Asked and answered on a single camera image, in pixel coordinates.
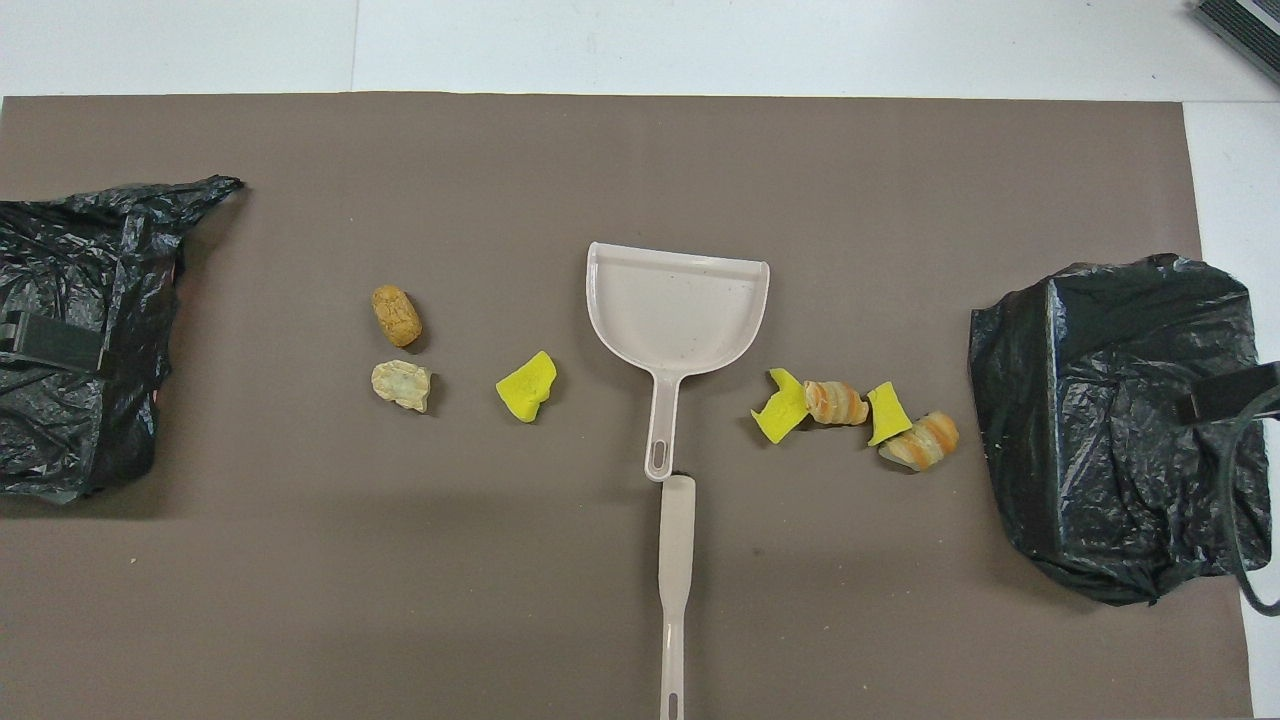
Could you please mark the striped croissant toy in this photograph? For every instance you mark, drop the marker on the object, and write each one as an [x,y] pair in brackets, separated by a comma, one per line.
[835,402]
[920,440]

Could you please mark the beige plastic dustpan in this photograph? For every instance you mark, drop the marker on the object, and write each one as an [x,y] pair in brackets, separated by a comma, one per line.
[675,310]

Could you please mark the pale cream bread piece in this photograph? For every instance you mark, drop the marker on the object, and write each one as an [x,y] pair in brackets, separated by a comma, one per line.
[400,384]

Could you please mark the brown oval bread roll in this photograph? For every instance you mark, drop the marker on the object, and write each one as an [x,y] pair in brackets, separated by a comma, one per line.
[396,316]

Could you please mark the black trash bag bin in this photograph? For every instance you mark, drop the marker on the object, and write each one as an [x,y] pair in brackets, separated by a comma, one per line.
[60,250]
[1100,400]

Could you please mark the yellow sponge piece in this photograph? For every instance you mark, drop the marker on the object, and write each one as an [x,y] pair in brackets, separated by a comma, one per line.
[527,387]
[886,412]
[782,412]

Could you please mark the brown table mat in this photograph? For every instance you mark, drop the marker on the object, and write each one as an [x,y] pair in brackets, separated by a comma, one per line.
[500,600]

